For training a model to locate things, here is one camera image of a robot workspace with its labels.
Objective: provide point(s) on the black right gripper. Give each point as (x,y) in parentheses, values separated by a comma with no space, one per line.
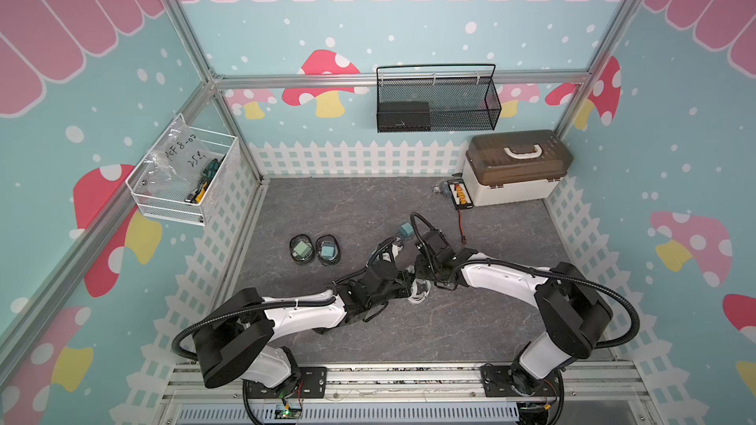
(417,270)

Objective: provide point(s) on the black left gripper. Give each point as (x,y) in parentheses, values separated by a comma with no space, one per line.
(404,283)

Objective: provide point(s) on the teal wall charger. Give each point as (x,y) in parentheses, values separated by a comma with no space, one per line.
(406,231)
(328,252)

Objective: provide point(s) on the green wall charger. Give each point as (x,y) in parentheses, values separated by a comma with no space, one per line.
(302,249)

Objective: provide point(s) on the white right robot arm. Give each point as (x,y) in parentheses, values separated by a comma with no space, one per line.
(573,313)

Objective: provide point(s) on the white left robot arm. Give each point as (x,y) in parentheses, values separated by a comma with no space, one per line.
(233,342)

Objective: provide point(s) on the red black charger lead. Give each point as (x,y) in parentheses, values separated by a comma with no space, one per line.
(461,228)

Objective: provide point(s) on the black yellow battery charger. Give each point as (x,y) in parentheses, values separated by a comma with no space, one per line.
(462,200)

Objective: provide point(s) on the brown lid storage box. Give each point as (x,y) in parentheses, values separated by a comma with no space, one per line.
(514,167)

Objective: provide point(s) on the black box in basket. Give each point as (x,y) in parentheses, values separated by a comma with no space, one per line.
(402,117)

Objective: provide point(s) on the green tool in basket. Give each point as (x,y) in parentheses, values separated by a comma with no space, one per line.
(206,178)

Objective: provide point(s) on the clear labelled plastic bag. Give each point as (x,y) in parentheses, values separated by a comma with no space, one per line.
(178,157)

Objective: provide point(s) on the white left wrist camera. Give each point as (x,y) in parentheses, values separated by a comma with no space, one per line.
(389,250)

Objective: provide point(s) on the black wire mesh wall basket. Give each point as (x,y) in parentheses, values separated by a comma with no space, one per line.
(461,97)

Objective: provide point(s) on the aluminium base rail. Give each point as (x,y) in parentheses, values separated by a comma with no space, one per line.
(367,393)

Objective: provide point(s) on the white wire wall basket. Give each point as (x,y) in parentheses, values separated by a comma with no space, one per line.
(169,204)

